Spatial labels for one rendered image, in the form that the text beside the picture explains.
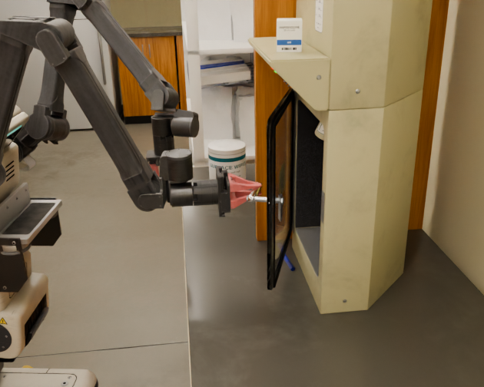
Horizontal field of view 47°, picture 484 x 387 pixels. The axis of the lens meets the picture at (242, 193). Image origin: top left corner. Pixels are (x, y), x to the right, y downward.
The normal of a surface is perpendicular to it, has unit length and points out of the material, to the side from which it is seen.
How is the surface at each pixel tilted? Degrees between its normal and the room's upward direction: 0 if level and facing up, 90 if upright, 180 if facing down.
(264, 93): 90
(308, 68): 90
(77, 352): 0
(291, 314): 0
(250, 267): 0
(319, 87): 90
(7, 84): 93
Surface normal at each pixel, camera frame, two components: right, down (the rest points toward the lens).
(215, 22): -0.31, 0.43
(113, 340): -0.02, -0.92
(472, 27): -0.99, 0.07
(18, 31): -0.03, 0.42
